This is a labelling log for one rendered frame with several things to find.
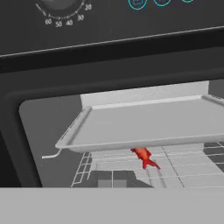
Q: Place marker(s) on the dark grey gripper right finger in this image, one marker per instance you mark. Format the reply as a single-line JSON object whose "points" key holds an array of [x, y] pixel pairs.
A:
{"points": [[122, 178]]}

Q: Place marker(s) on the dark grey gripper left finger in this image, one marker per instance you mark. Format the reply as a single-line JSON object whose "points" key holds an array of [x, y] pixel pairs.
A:
{"points": [[104, 178]]}

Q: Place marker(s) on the red fish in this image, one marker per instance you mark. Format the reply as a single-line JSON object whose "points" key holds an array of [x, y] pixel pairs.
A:
{"points": [[144, 156]]}

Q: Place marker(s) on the black oven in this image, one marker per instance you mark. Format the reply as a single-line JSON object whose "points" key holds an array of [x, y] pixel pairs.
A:
{"points": [[116, 58]]}

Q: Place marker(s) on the dark round oven knob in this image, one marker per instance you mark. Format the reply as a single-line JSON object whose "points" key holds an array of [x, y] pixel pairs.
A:
{"points": [[62, 3]]}

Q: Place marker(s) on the grey metal baking tray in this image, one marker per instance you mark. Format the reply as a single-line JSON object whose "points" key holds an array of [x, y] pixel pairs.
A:
{"points": [[140, 125]]}

